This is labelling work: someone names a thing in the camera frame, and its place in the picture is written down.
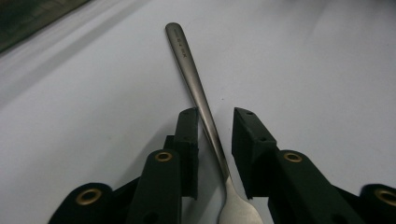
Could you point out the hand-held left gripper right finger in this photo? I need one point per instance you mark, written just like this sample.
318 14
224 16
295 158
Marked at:
252 155

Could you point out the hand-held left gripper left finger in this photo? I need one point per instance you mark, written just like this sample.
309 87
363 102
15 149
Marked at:
186 149

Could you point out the steel fork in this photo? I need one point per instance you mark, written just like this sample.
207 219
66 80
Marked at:
193 77

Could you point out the smoky transparent plastic bin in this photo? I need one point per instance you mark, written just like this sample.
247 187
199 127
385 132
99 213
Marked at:
18 18

